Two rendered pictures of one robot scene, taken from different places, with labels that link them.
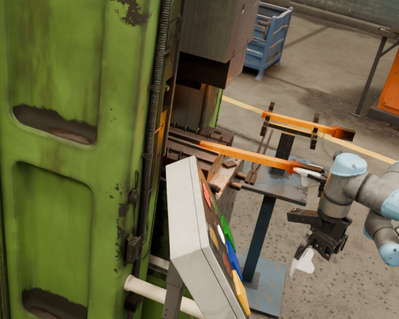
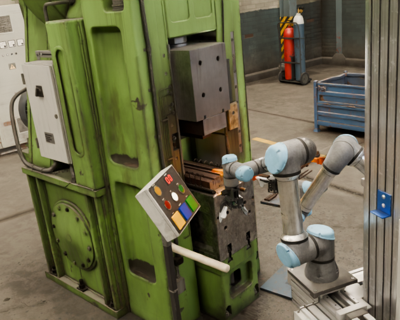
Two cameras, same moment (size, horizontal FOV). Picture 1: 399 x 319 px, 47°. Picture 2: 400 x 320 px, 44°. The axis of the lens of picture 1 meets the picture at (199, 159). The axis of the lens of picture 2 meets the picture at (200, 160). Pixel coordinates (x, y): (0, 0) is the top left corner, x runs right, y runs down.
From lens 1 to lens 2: 1.81 m
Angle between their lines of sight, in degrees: 29
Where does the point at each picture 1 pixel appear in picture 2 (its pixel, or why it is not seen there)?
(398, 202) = (239, 171)
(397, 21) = not seen: outside the picture
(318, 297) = not seen: hidden behind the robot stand
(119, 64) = (139, 127)
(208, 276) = (150, 204)
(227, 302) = (163, 218)
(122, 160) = (148, 172)
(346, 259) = not seen: hidden behind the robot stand
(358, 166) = (228, 158)
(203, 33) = (185, 109)
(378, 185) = (235, 165)
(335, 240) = (232, 199)
